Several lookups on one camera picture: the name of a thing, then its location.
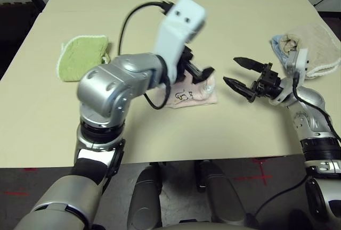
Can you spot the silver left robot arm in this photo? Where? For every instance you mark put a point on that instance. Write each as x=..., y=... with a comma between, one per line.
x=106, y=86

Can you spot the black left robot leg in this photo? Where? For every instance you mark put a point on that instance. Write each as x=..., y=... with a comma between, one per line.
x=145, y=200

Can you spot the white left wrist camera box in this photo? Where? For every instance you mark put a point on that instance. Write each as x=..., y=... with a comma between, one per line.
x=175, y=33

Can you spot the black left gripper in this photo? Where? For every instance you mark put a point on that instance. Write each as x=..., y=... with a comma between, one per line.
x=183, y=65

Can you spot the red floor tape line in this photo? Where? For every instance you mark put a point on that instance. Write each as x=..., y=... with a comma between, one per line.
x=16, y=193

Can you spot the black right robot leg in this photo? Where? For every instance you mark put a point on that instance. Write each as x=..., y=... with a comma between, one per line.
x=221, y=198

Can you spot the light blue terry towel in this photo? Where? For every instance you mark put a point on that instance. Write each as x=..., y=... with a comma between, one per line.
x=278, y=47

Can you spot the red floor tape corner mark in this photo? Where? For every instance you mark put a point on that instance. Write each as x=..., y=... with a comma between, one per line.
x=30, y=169

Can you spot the pink terry towel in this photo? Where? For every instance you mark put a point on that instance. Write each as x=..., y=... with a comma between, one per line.
x=197, y=97

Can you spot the green terry towel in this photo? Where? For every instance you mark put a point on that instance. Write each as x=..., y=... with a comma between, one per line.
x=80, y=57

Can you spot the black robot leg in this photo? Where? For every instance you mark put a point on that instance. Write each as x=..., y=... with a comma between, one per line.
x=145, y=200
x=221, y=198

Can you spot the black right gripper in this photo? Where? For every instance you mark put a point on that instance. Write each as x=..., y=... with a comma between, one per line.
x=269, y=83

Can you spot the beige terry towel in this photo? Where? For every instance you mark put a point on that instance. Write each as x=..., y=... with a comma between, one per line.
x=319, y=46

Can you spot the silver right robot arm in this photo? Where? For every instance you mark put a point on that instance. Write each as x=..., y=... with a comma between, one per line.
x=311, y=102

